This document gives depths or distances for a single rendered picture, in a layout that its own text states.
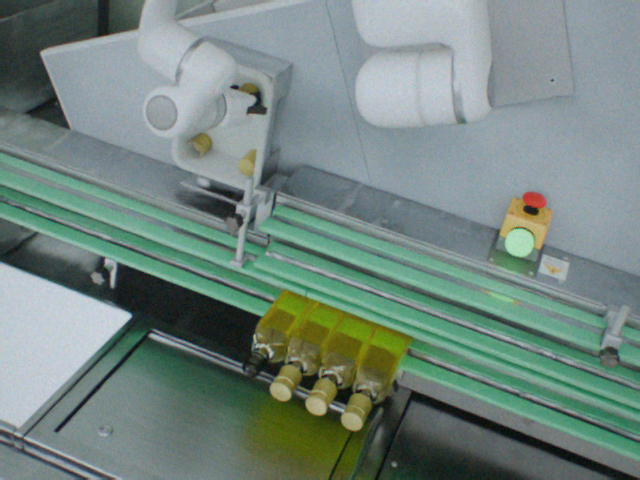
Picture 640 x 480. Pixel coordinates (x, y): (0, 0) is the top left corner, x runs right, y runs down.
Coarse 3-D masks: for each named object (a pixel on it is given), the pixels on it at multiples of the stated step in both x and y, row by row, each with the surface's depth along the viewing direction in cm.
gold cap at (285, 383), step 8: (288, 368) 124; (280, 376) 122; (288, 376) 122; (296, 376) 123; (272, 384) 122; (280, 384) 121; (288, 384) 121; (296, 384) 123; (272, 392) 122; (280, 392) 122; (288, 392) 121; (280, 400) 122
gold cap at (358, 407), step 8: (352, 400) 121; (360, 400) 121; (368, 400) 122; (352, 408) 119; (360, 408) 120; (368, 408) 121; (344, 416) 119; (352, 416) 119; (360, 416) 119; (344, 424) 120; (352, 424) 120; (360, 424) 119
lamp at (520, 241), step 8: (512, 232) 132; (520, 232) 131; (528, 232) 132; (512, 240) 131; (520, 240) 131; (528, 240) 131; (512, 248) 132; (520, 248) 131; (528, 248) 131; (520, 256) 133
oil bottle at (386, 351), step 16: (384, 336) 133; (400, 336) 133; (368, 352) 129; (384, 352) 129; (400, 352) 130; (368, 368) 126; (384, 368) 126; (352, 384) 127; (368, 384) 124; (384, 384) 124
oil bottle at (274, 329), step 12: (276, 300) 135; (288, 300) 136; (300, 300) 136; (312, 300) 138; (276, 312) 133; (288, 312) 133; (300, 312) 134; (264, 324) 130; (276, 324) 130; (288, 324) 131; (252, 336) 129; (264, 336) 128; (276, 336) 128; (288, 336) 129; (252, 348) 129; (276, 348) 128; (276, 360) 129
